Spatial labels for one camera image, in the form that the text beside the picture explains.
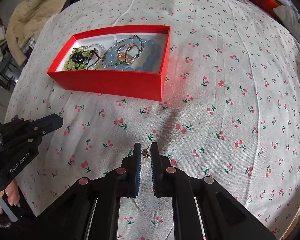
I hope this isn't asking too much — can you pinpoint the red cardboard box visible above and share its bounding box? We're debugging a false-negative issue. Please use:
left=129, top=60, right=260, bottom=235
left=47, top=24, right=171, bottom=101

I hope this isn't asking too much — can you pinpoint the person's left hand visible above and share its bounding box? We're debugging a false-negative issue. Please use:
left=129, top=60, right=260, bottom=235
left=0, top=179, right=20, bottom=214

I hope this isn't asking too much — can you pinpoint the gold hoop ring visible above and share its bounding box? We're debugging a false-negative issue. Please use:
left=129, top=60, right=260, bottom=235
left=116, top=42, right=137, bottom=63

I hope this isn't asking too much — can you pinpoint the black hair claw clip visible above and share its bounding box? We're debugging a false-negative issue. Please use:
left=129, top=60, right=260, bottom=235
left=71, top=51, right=88, bottom=64

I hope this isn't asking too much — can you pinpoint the white pearl bead bracelet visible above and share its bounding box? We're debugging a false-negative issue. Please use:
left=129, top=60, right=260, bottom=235
left=79, top=42, right=107, bottom=71

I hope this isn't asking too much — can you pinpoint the deer print pillow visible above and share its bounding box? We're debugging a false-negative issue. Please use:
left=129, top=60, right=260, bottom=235
left=273, top=5, right=300, bottom=43

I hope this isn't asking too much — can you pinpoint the light blue bead bracelet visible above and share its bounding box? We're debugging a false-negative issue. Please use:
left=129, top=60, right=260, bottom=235
left=102, top=37, right=162, bottom=73

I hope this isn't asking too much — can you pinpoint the cherry print bed sheet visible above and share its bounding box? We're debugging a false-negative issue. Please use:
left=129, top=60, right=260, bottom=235
left=6, top=0, right=300, bottom=239

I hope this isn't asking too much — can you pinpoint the green bead bracelet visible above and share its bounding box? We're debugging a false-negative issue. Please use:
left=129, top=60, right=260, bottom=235
left=64, top=49, right=102, bottom=71

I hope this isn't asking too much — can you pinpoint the multicolour seed bead bracelet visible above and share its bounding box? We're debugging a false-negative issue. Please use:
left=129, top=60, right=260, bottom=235
left=103, top=35, right=145, bottom=67

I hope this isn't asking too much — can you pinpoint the beige quilted blanket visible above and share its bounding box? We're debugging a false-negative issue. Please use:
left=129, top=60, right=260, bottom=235
left=6, top=0, right=66, bottom=65

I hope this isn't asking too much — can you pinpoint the small gold flower earring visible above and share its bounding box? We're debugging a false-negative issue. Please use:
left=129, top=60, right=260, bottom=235
left=141, top=145, right=151, bottom=159

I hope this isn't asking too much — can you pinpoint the black cord charm bracelet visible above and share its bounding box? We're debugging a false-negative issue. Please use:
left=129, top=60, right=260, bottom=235
left=86, top=49, right=106, bottom=71

